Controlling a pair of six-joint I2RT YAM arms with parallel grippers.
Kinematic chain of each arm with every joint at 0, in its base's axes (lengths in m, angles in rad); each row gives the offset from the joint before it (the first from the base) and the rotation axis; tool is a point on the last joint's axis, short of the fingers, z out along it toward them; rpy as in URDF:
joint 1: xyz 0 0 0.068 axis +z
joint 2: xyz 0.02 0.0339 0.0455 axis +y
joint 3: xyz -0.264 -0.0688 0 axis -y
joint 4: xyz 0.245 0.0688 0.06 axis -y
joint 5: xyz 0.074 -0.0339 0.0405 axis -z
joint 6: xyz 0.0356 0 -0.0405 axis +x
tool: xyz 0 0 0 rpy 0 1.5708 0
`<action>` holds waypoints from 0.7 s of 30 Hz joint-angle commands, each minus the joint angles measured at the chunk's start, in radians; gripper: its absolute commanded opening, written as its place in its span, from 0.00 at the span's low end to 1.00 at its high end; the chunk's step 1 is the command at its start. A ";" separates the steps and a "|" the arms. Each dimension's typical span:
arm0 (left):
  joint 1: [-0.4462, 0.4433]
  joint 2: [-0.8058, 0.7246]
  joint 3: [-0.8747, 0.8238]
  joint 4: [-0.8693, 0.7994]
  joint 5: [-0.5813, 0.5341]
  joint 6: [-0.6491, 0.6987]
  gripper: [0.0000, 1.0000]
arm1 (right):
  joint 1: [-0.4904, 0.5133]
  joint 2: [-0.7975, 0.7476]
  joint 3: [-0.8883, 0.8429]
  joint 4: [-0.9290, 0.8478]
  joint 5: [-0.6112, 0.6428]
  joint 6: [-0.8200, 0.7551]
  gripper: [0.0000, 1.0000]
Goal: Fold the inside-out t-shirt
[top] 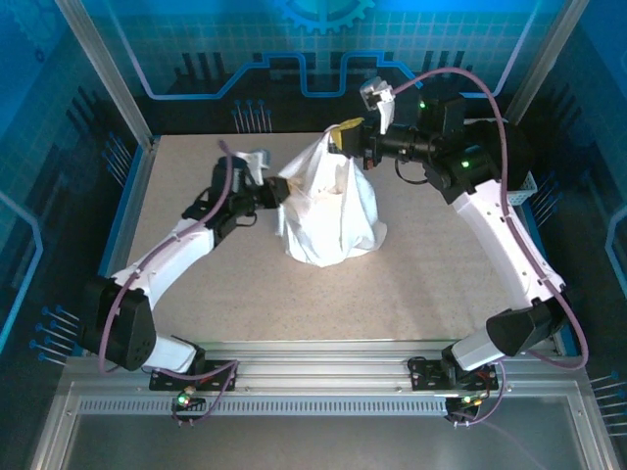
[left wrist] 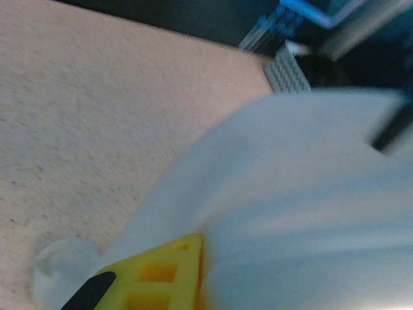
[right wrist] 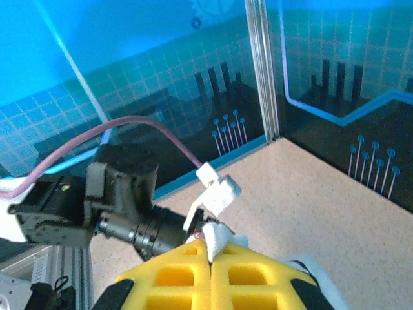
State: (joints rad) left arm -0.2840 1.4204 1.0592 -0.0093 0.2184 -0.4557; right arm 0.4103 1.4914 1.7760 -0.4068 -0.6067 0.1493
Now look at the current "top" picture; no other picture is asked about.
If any light blue perforated basket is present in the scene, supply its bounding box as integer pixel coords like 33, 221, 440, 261
504, 169, 540, 208

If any slotted grey cable duct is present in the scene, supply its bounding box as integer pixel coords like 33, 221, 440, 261
77, 397, 450, 418

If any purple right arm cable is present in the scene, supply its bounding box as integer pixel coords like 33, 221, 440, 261
391, 67, 589, 428

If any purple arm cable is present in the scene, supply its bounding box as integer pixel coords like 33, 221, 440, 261
391, 67, 589, 428
97, 140, 240, 428

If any small circuit board with LEDs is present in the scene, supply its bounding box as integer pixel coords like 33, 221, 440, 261
169, 389, 207, 428
444, 391, 484, 428

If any grey metal front panel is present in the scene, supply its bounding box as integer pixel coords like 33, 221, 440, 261
28, 381, 621, 470

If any aluminium frame post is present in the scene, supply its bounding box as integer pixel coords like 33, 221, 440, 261
493, 0, 592, 144
53, 0, 159, 148

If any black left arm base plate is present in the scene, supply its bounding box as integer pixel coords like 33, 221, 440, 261
149, 359, 239, 393

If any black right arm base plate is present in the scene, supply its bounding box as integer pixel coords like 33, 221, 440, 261
408, 356, 501, 393

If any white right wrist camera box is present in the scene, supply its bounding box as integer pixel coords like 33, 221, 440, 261
359, 75, 397, 134

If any aluminium mounting rail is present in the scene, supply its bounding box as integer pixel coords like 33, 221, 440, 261
63, 340, 587, 393

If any white t-shirt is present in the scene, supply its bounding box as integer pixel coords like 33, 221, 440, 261
275, 124, 388, 268

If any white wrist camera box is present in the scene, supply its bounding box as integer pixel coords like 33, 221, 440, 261
233, 148, 271, 186
359, 75, 397, 134

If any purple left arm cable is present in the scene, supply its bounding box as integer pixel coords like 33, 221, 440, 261
97, 140, 240, 428

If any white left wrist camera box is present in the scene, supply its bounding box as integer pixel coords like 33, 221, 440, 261
233, 148, 271, 186

